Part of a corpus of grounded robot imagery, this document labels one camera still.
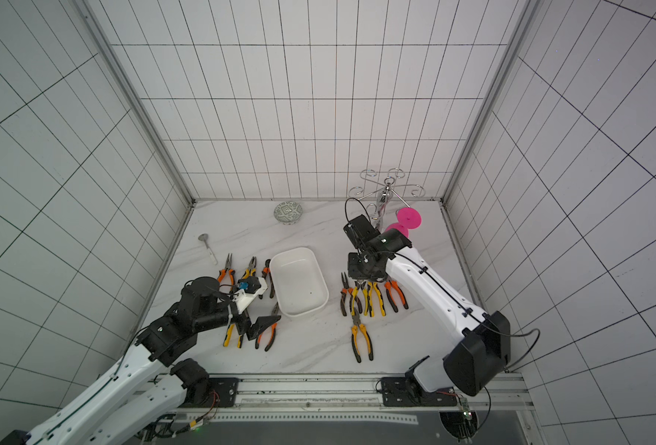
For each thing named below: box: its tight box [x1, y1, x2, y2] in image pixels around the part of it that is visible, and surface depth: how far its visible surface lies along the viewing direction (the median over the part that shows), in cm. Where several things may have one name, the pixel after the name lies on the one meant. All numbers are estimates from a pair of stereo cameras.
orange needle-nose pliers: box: [216, 253, 236, 287], surface depth 99 cm
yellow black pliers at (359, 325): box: [351, 307, 375, 364], surface depth 83 cm
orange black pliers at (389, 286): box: [383, 278, 409, 313], surface depth 93 cm
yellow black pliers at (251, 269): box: [240, 255, 258, 280], surface depth 99 cm
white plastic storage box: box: [269, 247, 329, 317], surface depth 96 cm
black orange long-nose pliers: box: [340, 271, 354, 317], surface depth 94 cm
